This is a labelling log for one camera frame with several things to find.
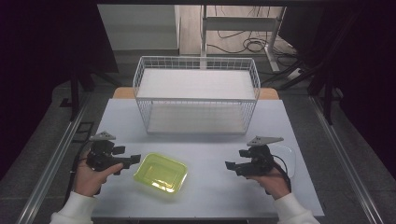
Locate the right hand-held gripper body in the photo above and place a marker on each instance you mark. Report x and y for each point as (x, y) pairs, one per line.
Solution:
(258, 160)

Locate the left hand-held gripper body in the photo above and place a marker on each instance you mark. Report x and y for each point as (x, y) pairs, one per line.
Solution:
(100, 155)

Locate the white plastic container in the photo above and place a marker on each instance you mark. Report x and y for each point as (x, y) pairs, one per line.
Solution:
(288, 158)

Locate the green translucent plastic container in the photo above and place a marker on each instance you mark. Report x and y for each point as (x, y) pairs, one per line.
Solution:
(160, 172)

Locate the person's left hand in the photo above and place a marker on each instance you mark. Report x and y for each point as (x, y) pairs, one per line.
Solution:
(88, 182)

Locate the person's right hand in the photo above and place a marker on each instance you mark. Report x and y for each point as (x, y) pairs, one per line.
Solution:
(275, 183)

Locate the wooden table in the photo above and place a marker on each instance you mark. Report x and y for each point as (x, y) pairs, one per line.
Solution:
(123, 93)

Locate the black stand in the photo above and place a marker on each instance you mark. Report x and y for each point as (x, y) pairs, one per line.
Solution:
(327, 93)
(74, 93)

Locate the white power strip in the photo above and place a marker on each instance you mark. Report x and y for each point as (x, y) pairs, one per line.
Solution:
(294, 74)

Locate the white cabinet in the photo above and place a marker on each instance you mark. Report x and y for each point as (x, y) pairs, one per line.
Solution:
(140, 28)

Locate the aluminium rail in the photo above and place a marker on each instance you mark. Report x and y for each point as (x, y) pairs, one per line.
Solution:
(53, 161)
(345, 161)

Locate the white metal desk frame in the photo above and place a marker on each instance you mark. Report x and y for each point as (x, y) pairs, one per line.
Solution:
(241, 24)

